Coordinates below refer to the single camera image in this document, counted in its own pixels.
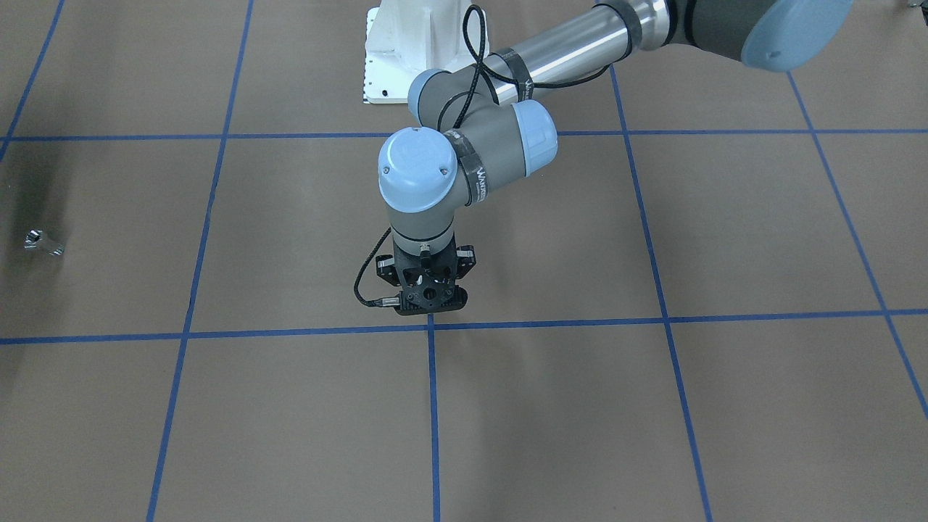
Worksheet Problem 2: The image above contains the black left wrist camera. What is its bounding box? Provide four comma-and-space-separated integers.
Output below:
394, 281, 468, 316

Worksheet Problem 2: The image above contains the white pedestal column with base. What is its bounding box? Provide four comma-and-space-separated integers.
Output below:
362, 1, 474, 104

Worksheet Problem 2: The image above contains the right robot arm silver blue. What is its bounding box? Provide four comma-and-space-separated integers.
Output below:
369, 1, 852, 295

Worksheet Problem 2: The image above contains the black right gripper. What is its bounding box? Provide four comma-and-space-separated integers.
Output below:
376, 240, 476, 285

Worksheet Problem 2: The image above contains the black camera cable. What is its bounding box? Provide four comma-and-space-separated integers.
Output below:
354, 4, 613, 308

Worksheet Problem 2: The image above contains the small metal pipe fitting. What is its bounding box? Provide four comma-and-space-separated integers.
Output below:
24, 229, 65, 257

